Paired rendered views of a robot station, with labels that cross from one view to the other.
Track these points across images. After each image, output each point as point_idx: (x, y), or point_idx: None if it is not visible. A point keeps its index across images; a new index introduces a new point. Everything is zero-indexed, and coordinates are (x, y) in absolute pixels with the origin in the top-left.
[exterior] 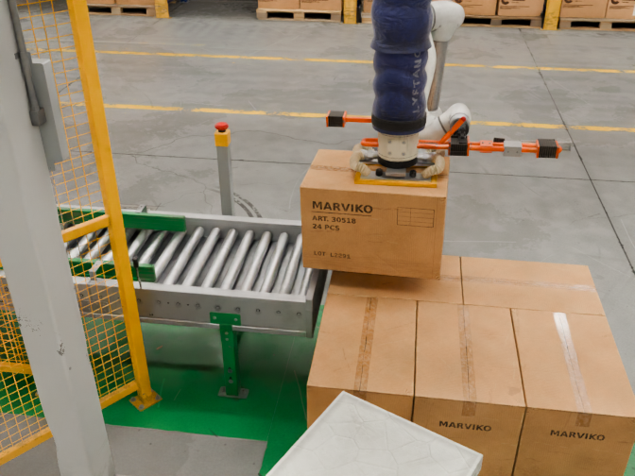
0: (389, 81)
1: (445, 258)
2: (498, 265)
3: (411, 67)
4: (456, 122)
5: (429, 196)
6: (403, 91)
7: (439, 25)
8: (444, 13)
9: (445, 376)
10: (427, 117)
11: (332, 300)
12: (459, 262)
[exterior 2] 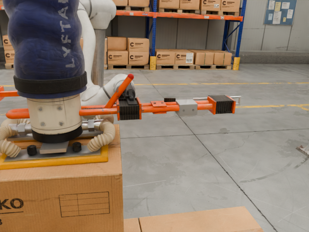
0: (25, 21)
1: (125, 223)
2: (174, 222)
3: (54, 0)
4: (123, 81)
5: (100, 176)
6: (48, 36)
7: (96, 13)
8: (99, 2)
9: None
10: (92, 88)
11: None
12: (139, 224)
